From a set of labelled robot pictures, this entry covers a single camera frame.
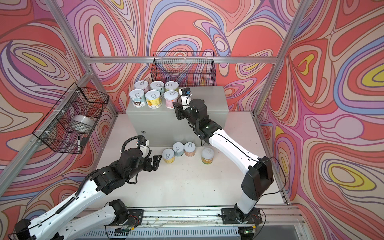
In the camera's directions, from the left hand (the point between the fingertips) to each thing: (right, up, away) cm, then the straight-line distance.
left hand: (156, 154), depth 74 cm
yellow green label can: (+27, -3, +15) cm, 31 cm away
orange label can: (+16, 0, +20) cm, 25 cm away
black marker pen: (-35, +3, -4) cm, 36 cm away
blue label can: (+9, +1, +20) cm, 22 cm away
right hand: (+11, +25, +1) cm, 28 cm away
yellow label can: (+4, -4, +16) cm, 17 cm away
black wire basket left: (-40, +15, -3) cm, 43 cm away
